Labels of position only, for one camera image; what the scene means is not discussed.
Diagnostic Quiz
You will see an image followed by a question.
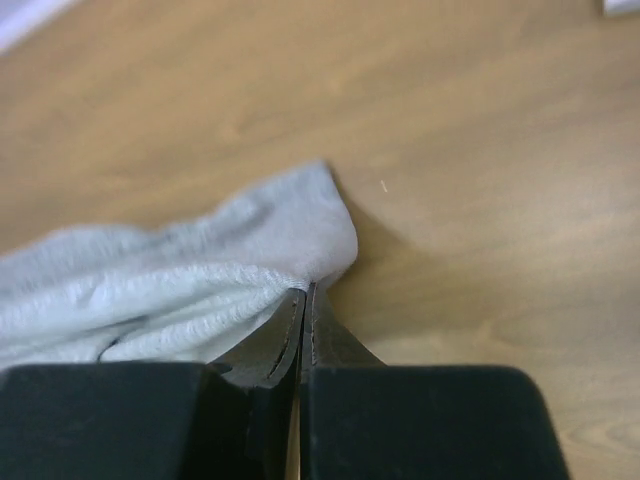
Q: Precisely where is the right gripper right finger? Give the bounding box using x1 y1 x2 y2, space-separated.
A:
302 283 385 370

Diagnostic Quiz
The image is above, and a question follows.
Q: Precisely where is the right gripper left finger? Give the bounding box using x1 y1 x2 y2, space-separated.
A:
209 289 306 389

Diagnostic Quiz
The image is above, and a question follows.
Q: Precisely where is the grey tank top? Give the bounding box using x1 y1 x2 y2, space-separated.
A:
1 161 358 368

